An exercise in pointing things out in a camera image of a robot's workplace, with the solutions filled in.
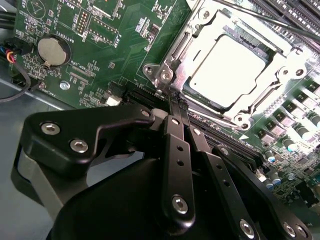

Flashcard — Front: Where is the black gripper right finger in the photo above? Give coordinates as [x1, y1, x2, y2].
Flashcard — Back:
[178, 98, 314, 240]

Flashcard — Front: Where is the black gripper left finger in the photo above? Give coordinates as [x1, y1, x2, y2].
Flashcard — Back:
[11, 95, 198, 234]

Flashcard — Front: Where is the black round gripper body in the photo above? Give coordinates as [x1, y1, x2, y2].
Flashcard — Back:
[49, 157, 283, 240]

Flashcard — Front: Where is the silver square CPU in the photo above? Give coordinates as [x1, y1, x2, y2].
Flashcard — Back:
[184, 33, 267, 106]

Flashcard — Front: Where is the steel socket cover frame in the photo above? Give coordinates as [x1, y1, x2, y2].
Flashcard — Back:
[172, 8, 305, 126]

